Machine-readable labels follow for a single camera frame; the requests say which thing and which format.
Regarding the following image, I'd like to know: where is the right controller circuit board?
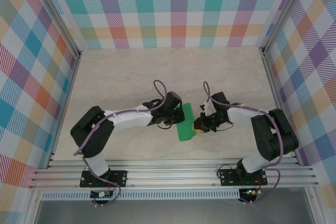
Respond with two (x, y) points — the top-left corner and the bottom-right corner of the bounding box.
(243, 188), (263, 196)

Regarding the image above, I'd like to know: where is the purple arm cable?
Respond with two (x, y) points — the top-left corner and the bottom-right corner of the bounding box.
(203, 81), (288, 205)
(74, 79), (174, 208)

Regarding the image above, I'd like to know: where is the aluminium side rail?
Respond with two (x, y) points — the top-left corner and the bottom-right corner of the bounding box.
(259, 48), (301, 166)
(46, 50), (82, 169)

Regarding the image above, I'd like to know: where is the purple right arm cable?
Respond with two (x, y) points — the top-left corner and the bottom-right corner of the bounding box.
(203, 81), (288, 205)

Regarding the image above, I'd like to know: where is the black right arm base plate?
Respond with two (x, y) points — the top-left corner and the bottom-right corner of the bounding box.
(219, 169), (268, 187)

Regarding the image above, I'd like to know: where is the aluminium mounting rail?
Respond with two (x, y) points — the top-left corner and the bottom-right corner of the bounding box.
(28, 158), (320, 189)

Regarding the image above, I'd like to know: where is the thin black gripper wire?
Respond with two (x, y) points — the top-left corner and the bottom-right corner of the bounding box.
(214, 121), (234, 133)
(156, 123), (176, 131)

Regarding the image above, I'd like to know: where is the controller circuit board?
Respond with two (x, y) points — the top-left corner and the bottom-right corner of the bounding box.
(90, 190), (114, 199)
(243, 188), (263, 196)

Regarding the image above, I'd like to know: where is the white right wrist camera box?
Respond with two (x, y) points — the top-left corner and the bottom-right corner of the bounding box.
(199, 102), (215, 116)

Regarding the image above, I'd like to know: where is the aluminium frame post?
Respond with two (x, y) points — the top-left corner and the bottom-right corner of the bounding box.
(258, 0), (313, 56)
(26, 0), (82, 59)

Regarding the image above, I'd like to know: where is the perforated metal cable tray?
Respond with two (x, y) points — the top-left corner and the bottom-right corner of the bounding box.
(39, 191), (241, 200)

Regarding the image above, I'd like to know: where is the green cloth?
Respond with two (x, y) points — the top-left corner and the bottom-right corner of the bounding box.
(175, 102), (197, 143)

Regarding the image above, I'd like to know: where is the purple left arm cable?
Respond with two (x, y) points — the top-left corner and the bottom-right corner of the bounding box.
(74, 79), (174, 208)

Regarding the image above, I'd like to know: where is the thin black left gripper wire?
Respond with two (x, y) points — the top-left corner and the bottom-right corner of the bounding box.
(156, 123), (176, 131)

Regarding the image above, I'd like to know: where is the thin black right gripper wire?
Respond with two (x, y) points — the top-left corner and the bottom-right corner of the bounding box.
(214, 121), (234, 133)

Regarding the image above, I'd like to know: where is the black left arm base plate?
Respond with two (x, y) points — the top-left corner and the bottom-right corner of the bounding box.
(80, 170), (128, 188)

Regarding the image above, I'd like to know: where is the left controller circuit board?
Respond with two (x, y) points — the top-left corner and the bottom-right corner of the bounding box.
(90, 190), (114, 199)

